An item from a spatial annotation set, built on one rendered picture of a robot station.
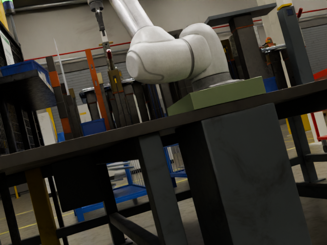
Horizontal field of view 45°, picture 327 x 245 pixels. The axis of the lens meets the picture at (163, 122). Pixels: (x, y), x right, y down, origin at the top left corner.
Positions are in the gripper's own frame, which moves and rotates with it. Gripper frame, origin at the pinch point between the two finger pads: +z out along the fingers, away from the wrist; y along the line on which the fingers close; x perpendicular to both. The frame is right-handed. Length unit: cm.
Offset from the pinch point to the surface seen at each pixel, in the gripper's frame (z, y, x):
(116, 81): 30.8, -20.6, 0.8
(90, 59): 14.9, -16.2, 11.1
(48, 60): 11.3, -18.3, 31.9
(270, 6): 14, -40, -83
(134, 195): 112, 170, -2
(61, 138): 40, 163, 53
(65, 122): 45, -18, 31
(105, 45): 9.8, -17.9, 1.7
